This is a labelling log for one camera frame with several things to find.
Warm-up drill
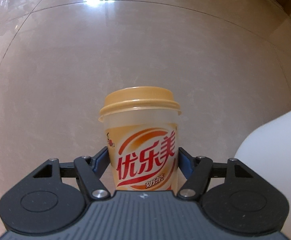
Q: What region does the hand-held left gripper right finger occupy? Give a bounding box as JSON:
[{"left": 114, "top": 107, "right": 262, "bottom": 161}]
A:
[{"left": 177, "top": 147, "right": 254, "bottom": 200}]

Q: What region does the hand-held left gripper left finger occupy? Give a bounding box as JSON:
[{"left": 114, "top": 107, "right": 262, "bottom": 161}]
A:
[{"left": 33, "top": 146, "right": 111, "bottom": 200}]

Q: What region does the orange lidded milk tea cup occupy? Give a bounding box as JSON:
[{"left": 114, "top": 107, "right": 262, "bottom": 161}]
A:
[{"left": 99, "top": 86, "right": 182, "bottom": 192}]

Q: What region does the white plastic trash bin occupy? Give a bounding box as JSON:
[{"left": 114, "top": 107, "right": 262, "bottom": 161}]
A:
[{"left": 235, "top": 102, "right": 291, "bottom": 240}]

